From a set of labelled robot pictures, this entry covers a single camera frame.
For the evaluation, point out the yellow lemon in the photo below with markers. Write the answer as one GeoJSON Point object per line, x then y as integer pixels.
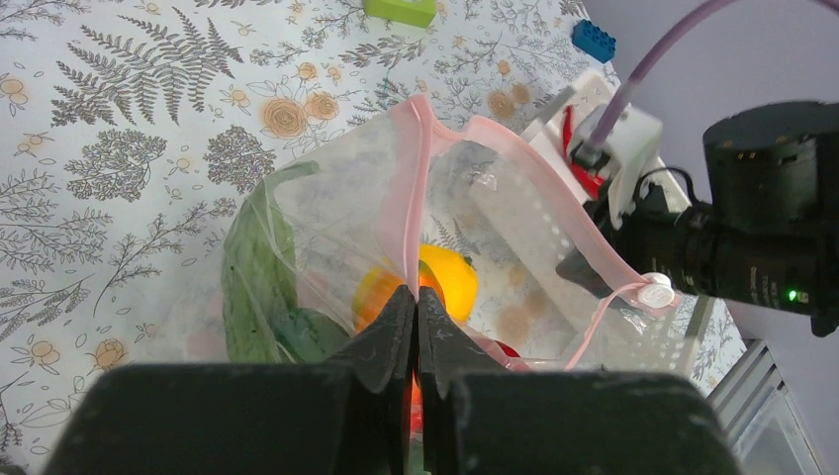
{"type": "Point", "coordinates": [457, 277]}

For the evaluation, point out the red apple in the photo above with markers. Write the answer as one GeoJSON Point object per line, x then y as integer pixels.
{"type": "Point", "coordinates": [501, 352]}

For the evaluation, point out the long green cucumber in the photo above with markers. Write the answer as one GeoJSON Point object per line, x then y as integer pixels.
{"type": "Point", "coordinates": [263, 320]}

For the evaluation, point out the white plastic basket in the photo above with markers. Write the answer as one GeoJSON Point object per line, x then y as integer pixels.
{"type": "Point", "coordinates": [543, 223]}

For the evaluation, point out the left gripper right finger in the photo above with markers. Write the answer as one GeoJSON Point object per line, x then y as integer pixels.
{"type": "Point", "coordinates": [447, 355]}

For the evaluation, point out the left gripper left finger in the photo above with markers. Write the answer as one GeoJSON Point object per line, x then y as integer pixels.
{"type": "Point", "coordinates": [374, 434]}

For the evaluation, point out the lime green block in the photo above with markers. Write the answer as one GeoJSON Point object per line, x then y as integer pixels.
{"type": "Point", "coordinates": [417, 13]}

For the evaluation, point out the blue lego brick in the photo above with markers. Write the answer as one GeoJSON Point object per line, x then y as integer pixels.
{"type": "Point", "coordinates": [593, 41]}

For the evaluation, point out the clear pink-dotted zip bag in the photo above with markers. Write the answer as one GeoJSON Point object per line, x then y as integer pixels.
{"type": "Point", "coordinates": [383, 190]}

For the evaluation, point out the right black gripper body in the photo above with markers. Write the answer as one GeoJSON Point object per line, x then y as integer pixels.
{"type": "Point", "coordinates": [703, 257]}

